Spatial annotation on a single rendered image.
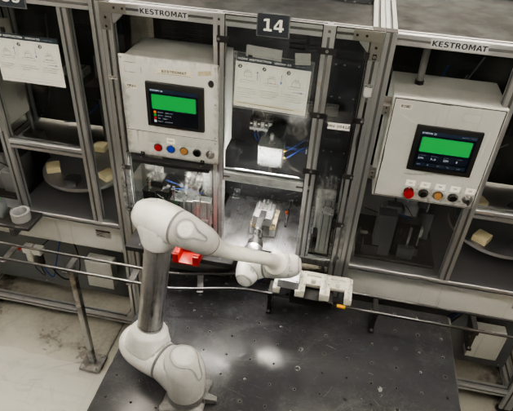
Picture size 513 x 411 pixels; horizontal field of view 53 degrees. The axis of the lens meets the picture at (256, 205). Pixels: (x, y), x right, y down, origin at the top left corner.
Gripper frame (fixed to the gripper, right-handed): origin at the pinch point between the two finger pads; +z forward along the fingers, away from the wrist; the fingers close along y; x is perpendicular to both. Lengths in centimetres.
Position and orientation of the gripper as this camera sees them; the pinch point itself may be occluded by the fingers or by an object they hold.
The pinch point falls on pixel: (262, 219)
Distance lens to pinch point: 252.2
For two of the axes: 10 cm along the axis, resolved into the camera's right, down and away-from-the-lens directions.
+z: 2.0, -6.3, 7.5
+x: -9.8, -1.6, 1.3
